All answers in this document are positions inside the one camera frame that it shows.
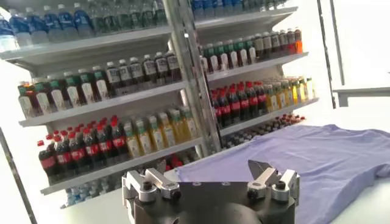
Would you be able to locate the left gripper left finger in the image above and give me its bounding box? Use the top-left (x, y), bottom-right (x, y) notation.
top-left (121, 157), bottom-right (182, 204)

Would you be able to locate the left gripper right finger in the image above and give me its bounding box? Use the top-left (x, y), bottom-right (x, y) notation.
top-left (247, 159), bottom-right (301, 203)

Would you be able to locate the purple t-shirt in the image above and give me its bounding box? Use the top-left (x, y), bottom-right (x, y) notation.
top-left (175, 124), bottom-right (390, 224)

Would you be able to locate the yellow juice bottle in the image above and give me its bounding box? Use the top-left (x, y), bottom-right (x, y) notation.
top-left (274, 82), bottom-right (285, 110)
top-left (291, 79), bottom-right (300, 105)
top-left (306, 76), bottom-right (316, 100)
top-left (146, 114), bottom-right (165, 152)
top-left (180, 106), bottom-right (198, 141)
top-left (123, 121), bottom-right (141, 159)
top-left (264, 84), bottom-right (275, 113)
top-left (282, 80), bottom-right (293, 107)
top-left (298, 77), bottom-right (308, 103)
top-left (157, 111), bottom-right (177, 149)
top-left (169, 108), bottom-right (187, 144)
top-left (135, 118), bottom-right (153, 156)

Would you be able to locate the red cap cola bottle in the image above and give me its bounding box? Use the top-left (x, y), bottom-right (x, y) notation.
top-left (229, 85), bottom-right (241, 122)
top-left (219, 88), bottom-right (232, 125)
top-left (255, 80), bottom-right (268, 115)
top-left (238, 82), bottom-right (250, 120)
top-left (96, 123), bottom-right (118, 165)
top-left (54, 135), bottom-right (73, 180)
top-left (110, 118), bottom-right (130, 162)
top-left (82, 127), bottom-right (103, 170)
top-left (247, 81), bottom-right (259, 118)
top-left (212, 89), bottom-right (225, 128)
top-left (68, 132), bottom-right (89, 174)
top-left (38, 139), bottom-right (59, 185)

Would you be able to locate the white metal shelf unit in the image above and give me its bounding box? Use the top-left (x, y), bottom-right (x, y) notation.
top-left (170, 0), bottom-right (320, 150)
top-left (0, 0), bottom-right (222, 211)

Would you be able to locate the green neck red tea bottle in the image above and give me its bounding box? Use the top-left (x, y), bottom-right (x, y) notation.
top-left (17, 85), bottom-right (34, 119)
top-left (199, 45), bottom-right (210, 74)
top-left (32, 81), bottom-right (51, 116)
top-left (234, 38), bottom-right (249, 67)
top-left (48, 78), bottom-right (66, 113)
top-left (204, 43), bottom-right (219, 73)
top-left (214, 41), bottom-right (230, 71)
top-left (92, 65), bottom-right (110, 102)
top-left (77, 68), bottom-right (95, 105)
top-left (63, 71), bottom-right (82, 108)
top-left (244, 35), bottom-right (257, 65)
top-left (224, 39), bottom-right (239, 69)

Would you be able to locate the beige label dark bottle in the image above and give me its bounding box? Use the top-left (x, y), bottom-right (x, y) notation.
top-left (262, 32), bottom-right (273, 58)
top-left (254, 33), bottom-right (264, 60)

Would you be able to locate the green label water bottle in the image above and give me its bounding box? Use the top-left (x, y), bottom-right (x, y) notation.
top-left (129, 0), bottom-right (144, 29)
top-left (103, 0), bottom-right (119, 33)
top-left (141, 0), bottom-right (156, 27)
top-left (117, 0), bottom-right (132, 30)
top-left (154, 0), bottom-right (168, 26)
top-left (90, 0), bottom-right (106, 34)

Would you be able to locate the blue label water bottle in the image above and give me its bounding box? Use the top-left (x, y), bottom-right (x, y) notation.
top-left (57, 2), bottom-right (79, 39)
top-left (26, 6), bottom-right (49, 43)
top-left (73, 2), bottom-right (94, 37)
top-left (43, 4), bottom-right (65, 42)
top-left (9, 9), bottom-right (33, 46)
top-left (0, 13), bottom-right (19, 52)

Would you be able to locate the grey metal frame table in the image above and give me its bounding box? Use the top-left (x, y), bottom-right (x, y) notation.
top-left (331, 86), bottom-right (390, 108)

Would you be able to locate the black window frame bar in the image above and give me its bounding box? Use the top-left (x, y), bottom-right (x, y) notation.
top-left (0, 127), bottom-right (38, 224)
top-left (316, 0), bottom-right (337, 110)

